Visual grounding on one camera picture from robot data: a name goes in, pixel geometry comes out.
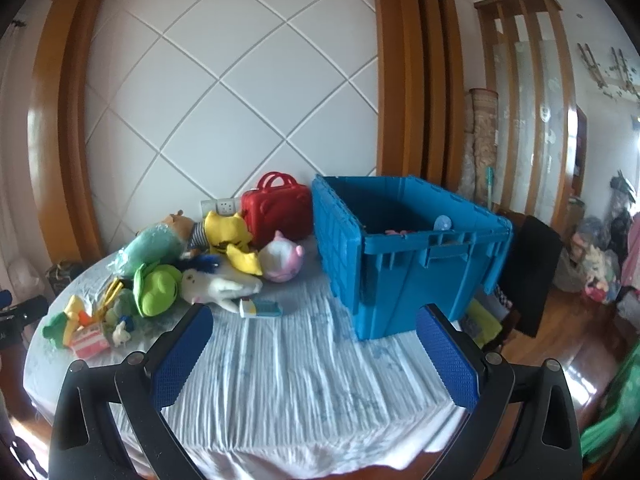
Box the green frog plush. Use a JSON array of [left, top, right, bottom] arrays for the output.
[[131, 262, 183, 318]]

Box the black chair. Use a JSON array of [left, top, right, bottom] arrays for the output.
[[492, 214, 565, 338]]

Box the green cloth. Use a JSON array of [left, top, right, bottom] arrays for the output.
[[580, 350, 640, 466]]

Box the yellow green book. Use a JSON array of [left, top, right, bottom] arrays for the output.
[[462, 300, 503, 348]]

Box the patterned rolled carpet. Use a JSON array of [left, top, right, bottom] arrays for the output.
[[462, 87, 501, 208]]

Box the pink striped cake toy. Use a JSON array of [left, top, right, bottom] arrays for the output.
[[69, 324, 112, 359]]

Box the branch wall decoration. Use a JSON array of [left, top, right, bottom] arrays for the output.
[[575, 42, 640, 103]]

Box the yellow duck plush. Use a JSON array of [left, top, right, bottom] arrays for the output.
[[41, 294, 101, 348]]

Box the blue plastic storage crate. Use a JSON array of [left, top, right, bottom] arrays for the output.
[[311, 174, 515, 343]]

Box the teal plush with tan head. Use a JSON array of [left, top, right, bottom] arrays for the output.
[[106, 211, 208, 281]]

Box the wooden slat partition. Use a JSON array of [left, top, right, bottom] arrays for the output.
[[474, 0, 576, 231]]

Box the dark bag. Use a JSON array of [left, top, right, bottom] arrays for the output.
[[45, 260, 83, 291]]

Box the pile of bags and clothes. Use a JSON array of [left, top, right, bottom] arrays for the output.
[[560, 170, 640, 306]]

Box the white wall outlet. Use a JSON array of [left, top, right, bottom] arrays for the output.
[[200, 197, 243, 218]]

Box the red toy suitcase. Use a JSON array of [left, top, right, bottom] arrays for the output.
[[241, 171, 315, 250]]

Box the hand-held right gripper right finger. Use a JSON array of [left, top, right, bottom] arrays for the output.
[[416, 303, 583, 480]]

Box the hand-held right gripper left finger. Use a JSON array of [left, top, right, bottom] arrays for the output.
[[47, 302, 215, 480]]

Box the small blue white toy box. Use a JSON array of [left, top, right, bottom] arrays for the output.
[[239, 299, 283, 319]]

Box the small white toy figure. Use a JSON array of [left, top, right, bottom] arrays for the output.
[[110, 317, 136, 348]]

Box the white plush with blue mane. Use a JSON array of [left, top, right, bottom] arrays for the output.
[[177, 254, 264, 313]]

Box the yellow plush toy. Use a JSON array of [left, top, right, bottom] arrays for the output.
[[185, 210, 263, 277]]

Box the pale blue tablecloth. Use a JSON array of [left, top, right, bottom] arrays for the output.
[[22, 237, 468, 453]]

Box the pink and white round plush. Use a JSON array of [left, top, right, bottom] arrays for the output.
[[260, 230, 306, 283]]

